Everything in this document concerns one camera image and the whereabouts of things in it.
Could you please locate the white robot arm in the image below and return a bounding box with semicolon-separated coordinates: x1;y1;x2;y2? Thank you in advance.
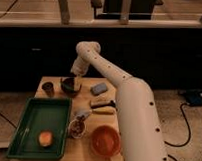
71;41;168;161

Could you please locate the dark purple bowl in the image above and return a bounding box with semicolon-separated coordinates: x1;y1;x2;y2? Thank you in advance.
60;77;81;97

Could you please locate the orange plastic bowl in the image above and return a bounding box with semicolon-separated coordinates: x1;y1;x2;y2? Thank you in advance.
90;125;121;158

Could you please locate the orange pepper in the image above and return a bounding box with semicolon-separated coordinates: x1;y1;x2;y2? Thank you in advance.
38;131;53;147

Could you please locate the grey blue sponge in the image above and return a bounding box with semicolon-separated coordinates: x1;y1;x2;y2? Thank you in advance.
90;83;108;96

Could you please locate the dark small cup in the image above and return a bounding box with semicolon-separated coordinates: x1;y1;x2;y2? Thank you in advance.
41;82;54;97

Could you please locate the white scoop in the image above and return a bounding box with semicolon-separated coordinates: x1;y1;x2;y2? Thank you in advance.
74;109;92;121

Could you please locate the white cup with contents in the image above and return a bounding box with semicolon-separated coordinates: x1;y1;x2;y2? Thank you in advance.
68;119;86;139

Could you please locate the green plastic tray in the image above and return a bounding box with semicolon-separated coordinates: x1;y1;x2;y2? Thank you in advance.
7;98;72;160

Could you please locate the wooden table leg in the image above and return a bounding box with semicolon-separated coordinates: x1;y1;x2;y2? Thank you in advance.
58;0;70;25

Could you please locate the blue black power box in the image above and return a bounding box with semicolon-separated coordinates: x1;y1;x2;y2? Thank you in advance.
183;90;202;107

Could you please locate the black handled brush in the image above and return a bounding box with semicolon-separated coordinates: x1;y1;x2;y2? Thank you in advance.
90;100;116;109

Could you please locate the yellow handled tool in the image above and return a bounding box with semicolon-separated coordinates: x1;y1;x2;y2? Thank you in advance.
92;108;114;114

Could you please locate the black floor cable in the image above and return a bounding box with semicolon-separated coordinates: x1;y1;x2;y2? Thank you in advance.
163;101;194;148

